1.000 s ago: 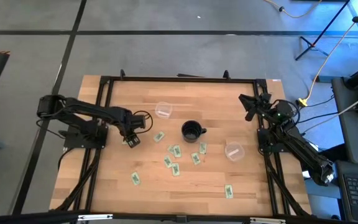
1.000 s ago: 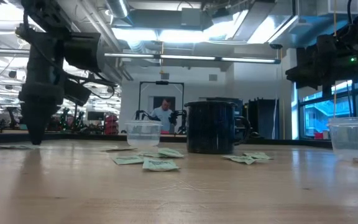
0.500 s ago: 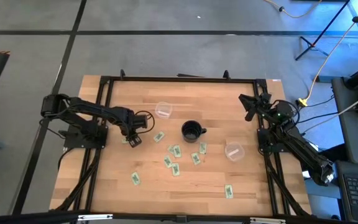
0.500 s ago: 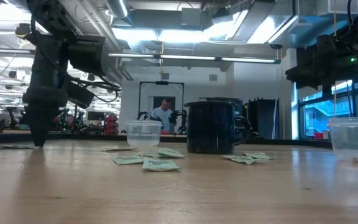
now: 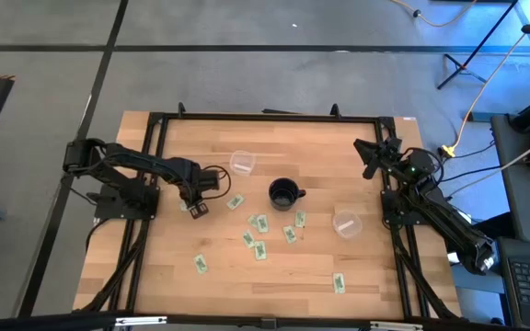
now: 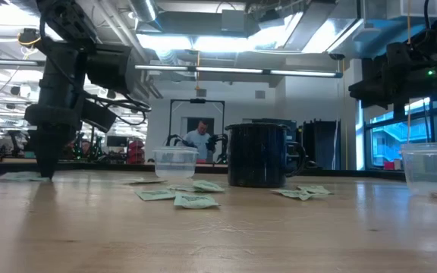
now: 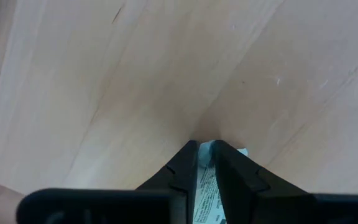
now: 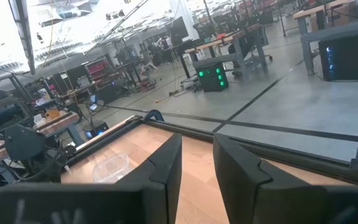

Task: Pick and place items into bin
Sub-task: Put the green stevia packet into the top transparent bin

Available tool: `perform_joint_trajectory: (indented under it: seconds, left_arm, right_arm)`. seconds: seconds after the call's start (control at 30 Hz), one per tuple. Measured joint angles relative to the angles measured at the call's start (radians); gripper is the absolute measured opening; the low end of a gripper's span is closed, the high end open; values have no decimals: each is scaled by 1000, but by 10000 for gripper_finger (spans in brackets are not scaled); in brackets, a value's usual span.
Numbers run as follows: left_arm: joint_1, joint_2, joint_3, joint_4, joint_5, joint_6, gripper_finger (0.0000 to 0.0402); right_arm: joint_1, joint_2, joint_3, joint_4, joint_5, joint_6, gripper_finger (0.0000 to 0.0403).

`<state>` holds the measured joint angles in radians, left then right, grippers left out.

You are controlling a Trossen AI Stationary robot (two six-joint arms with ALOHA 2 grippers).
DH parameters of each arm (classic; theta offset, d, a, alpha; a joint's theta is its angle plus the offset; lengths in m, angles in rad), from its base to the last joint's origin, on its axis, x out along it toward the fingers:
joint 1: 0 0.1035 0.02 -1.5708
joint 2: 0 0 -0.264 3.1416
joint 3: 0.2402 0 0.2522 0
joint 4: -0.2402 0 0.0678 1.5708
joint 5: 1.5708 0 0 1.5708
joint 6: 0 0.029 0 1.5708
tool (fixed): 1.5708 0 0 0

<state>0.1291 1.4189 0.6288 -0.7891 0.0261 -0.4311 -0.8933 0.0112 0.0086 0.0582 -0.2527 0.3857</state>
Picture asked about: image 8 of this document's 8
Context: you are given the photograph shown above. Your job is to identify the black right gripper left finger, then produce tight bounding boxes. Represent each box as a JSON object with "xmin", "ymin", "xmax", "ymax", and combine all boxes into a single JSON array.
[{"xmin": 0, "ymin": 133, "xmax": 183, "ymax": 224}]

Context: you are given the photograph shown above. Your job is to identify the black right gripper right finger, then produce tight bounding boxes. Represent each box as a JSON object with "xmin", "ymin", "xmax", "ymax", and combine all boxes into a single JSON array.
[{"xmin": 213, "ymin": 133, "xmax": 358, "ymax": 224}]

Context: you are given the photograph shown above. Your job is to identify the square clear plastic container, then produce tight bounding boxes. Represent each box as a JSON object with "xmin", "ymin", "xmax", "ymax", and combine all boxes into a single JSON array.
[{"xmin": 91, "ymin": 153, "xmax": 131, "ymax": 184}]

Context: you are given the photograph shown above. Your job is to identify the small black box blue light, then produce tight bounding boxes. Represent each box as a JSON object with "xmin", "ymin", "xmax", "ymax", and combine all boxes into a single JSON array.
[{"xmin": 83, "ymin": 120, "xmax": 110, "ymax": 140}]

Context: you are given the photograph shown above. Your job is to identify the computer tower with green lights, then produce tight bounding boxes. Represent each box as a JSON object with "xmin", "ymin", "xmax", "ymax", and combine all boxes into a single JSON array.
[{"xmin": 195, "ymin": 62, "xmax": 229, "ymax": 93}]

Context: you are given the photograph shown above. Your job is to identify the wooden neighbouring robot table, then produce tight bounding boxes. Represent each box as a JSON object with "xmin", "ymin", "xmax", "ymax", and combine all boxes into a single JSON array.
[{"xmin": 0, "ymin": 110, "xmax": 85, "ymax": 162}]

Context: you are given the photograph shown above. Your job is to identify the orange object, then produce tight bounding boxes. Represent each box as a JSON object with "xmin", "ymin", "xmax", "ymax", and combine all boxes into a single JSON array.
[{"xmin": 44, "ymin": 108, "xmax": 61, "ymax": 119}]

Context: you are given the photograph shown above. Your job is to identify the shelf with red bins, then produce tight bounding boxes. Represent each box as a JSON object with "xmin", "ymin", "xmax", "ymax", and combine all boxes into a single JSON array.
[{"xmin": 85, "ymin": 58, "xmax": 111, "ymax": 82}]

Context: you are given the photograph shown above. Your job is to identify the black office chair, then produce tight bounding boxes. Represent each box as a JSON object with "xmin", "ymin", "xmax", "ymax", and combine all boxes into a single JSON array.
[{"xmin": 227, "ymin": 30, "xmax": 273, "ymax": 77}]

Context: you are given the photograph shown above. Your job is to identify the wooden workbench with grey legs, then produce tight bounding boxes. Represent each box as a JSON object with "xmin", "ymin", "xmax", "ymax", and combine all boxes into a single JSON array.
[{"xmin": 178, "ymin": 23, "xmax": 270, "ymax": 85}]

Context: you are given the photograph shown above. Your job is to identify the wooden workbench with grey shelf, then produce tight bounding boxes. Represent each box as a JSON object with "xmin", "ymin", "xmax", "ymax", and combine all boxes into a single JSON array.
[{"xmin": 292, "ymin": 0, "xmax": 358, "ymax": 77}]

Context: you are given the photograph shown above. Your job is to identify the computer tower with blue lights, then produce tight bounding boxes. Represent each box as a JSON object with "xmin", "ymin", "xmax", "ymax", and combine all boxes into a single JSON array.
[{"xmin": 318, "ymin": 32, "xmax": 358, "ymax": 82}]

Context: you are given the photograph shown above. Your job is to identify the black computer monitor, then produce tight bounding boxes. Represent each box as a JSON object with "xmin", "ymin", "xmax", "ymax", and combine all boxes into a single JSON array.
[{"xmin": 166, "ymin": 16, "xmax": 190, "ymax": 46}]

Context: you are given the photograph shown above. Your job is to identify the black aluminium table frame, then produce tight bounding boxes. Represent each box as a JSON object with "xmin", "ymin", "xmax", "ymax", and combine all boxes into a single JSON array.
[{"xmin": 61, "ymin": 115, "xmax": 358, "ymax": 186}]

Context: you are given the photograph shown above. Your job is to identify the floor cables with yellow plug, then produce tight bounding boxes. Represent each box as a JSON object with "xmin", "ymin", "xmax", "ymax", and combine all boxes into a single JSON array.
[{"xmin": 154, "ymin": 88, "xmax": 198, "ymax": 104}]

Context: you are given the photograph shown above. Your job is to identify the metal rig post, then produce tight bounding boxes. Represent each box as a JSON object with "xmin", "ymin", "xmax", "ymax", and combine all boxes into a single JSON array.
[{"xmin": 7, "ymin": 0, "xmax": 37, "ymax": 75}]

